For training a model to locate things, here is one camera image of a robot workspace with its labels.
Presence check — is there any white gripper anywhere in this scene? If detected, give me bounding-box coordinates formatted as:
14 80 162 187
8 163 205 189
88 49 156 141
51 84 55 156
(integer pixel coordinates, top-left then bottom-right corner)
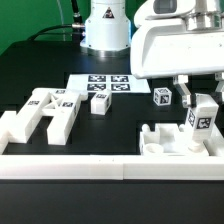
130 18 224 108

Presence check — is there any white chair seat plate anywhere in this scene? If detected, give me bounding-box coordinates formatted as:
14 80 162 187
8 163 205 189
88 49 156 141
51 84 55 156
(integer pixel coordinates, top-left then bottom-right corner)
139 123 209 157

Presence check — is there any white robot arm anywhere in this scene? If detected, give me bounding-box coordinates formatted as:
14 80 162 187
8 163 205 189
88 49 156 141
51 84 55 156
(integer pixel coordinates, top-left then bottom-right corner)
130 0 224 107

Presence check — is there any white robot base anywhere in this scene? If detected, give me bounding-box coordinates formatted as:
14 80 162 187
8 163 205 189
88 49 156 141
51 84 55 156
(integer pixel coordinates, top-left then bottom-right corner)
80 0 131 57

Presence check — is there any white chair back piece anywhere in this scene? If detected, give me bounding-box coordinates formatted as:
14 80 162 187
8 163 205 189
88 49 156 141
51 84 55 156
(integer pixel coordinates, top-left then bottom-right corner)
0 88 88 152

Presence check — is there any white fiducial marker sheet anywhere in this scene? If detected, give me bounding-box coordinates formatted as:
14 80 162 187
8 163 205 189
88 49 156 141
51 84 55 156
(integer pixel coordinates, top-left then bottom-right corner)
67 74 151 93

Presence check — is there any black cable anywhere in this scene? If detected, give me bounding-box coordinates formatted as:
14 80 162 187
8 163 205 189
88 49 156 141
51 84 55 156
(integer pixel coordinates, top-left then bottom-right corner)
27 0 86 42

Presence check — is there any white U-shaped fence frame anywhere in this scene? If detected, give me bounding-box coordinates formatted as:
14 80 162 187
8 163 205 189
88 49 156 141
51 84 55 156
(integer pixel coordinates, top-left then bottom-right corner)
0 110 224 181

